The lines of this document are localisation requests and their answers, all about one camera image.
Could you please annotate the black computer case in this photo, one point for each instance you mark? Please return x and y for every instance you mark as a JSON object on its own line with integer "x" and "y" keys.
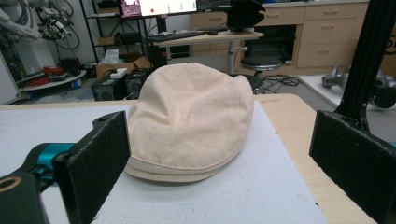
{"x": 107, "y": 89}

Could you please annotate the round white side table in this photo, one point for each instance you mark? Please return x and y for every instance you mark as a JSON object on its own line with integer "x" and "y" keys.
{"x": 46, "y": 83}

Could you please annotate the computer monitor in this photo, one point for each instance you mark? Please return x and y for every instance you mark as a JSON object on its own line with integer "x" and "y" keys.
{"x": 158, "y": 7}

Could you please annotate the black device on desk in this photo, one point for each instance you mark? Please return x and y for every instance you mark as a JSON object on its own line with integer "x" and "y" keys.
{"x": 244, "y": 15}

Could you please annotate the brown cardboard box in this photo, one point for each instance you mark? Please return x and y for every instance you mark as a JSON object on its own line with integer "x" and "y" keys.
{"x": 106, "y": 69}

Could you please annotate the black metal stand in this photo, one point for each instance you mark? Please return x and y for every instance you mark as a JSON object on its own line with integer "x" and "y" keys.
{"x": 369, "y": 56}

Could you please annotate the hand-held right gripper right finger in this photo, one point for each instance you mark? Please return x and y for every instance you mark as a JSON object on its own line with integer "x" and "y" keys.
{"x": 355, "y": 158}

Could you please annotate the white table mat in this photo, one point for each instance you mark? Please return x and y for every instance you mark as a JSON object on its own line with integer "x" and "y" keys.
{"x": 255, "y": 186}

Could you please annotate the wooden drawer cabinet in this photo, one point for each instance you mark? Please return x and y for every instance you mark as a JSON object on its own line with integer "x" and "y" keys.
{"x": 327, "y": 40}

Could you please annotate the black keyboard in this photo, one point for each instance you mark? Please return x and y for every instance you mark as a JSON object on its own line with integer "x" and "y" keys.
{"x": 176, "y": 36}

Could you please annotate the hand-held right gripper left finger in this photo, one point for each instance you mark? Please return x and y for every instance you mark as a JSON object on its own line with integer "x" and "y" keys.
{"x": 93, "y": 168}

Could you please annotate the black round stool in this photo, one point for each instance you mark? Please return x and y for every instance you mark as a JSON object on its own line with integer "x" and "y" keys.
{"x": 261, "y": 63}

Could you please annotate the beige cap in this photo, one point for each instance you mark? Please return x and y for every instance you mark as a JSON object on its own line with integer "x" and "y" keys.
{"x": 190, "y": 121}

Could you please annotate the silver metal device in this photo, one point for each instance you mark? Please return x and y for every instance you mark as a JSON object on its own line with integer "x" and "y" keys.
{"x": 334, "y": 77}

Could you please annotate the wooden office desk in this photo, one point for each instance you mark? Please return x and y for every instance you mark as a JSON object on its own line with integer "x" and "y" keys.
{"x": 211, "y": 39}

